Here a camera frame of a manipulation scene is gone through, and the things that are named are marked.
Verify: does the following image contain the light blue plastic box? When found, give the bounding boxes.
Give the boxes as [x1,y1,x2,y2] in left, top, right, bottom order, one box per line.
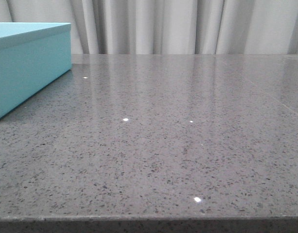
[0,22,71,118]

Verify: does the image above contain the light grey curtain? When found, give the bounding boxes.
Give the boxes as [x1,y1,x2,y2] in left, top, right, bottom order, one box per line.
[0,0,298,54]

